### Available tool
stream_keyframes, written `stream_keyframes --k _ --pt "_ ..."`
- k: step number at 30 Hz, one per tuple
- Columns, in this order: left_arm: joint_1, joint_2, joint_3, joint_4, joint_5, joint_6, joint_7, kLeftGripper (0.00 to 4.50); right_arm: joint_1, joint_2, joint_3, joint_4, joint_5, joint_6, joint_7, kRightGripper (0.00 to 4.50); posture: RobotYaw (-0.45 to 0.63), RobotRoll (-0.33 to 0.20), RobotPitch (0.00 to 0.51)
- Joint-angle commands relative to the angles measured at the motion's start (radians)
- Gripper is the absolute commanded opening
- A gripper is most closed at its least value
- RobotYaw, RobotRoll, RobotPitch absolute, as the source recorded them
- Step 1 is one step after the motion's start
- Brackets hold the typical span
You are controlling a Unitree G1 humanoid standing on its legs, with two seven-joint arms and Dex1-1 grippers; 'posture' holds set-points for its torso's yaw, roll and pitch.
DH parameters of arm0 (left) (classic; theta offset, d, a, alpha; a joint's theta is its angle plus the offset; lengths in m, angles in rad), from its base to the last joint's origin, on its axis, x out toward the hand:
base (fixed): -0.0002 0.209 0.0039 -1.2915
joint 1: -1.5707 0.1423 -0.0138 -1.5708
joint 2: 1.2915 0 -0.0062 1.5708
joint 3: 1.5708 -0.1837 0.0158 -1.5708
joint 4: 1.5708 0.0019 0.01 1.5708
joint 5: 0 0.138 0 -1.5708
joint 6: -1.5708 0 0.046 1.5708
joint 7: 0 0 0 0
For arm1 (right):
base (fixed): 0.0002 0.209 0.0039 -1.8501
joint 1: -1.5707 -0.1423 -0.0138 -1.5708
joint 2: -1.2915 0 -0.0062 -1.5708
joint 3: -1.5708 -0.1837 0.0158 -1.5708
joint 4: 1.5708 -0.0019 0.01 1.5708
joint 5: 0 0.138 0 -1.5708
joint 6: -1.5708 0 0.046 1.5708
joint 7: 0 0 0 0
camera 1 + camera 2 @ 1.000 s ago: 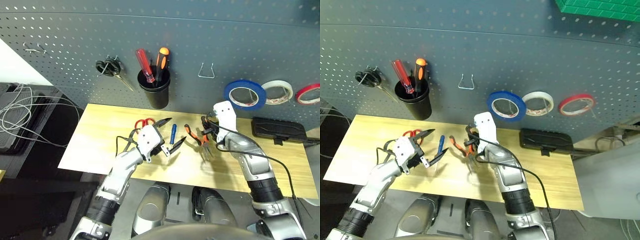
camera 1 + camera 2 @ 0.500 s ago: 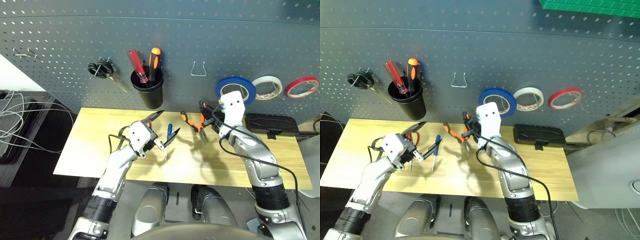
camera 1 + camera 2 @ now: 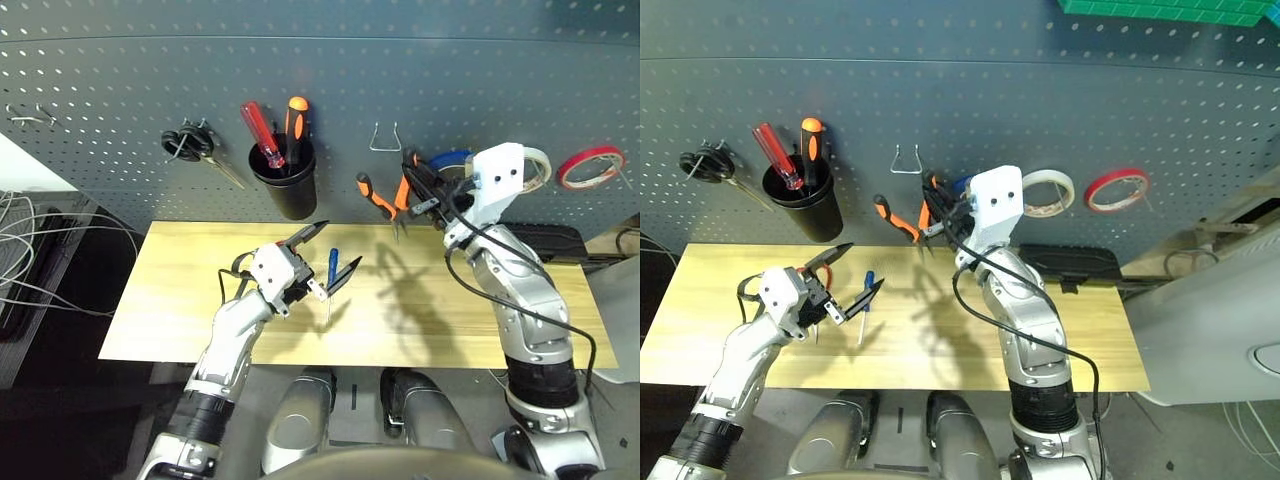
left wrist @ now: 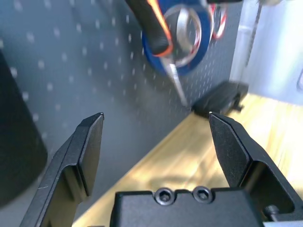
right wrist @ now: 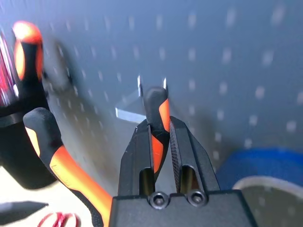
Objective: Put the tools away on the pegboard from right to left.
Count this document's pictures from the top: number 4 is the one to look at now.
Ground white tape roll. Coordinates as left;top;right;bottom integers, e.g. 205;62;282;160
163;7;202;68

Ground orange black pliers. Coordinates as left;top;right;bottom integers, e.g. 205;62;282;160
125;0;189;106

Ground blue tape roll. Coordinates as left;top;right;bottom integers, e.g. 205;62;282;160
142;0;211;76

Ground black plastic cup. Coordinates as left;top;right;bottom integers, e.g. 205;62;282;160
0;51;49;206

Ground red tape roll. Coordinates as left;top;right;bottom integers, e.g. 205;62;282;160
209;3;228;40

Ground white machine housing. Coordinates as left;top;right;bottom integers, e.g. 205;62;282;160
231;0;303;107

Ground dark grey pegboard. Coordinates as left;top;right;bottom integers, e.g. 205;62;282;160
0;0;243;223

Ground black box device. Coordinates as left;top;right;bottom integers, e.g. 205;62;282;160
192;81;248;119

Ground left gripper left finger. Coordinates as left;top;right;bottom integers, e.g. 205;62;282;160
20;113;105;227

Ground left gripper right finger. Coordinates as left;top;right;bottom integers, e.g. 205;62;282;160
208;111;303;215

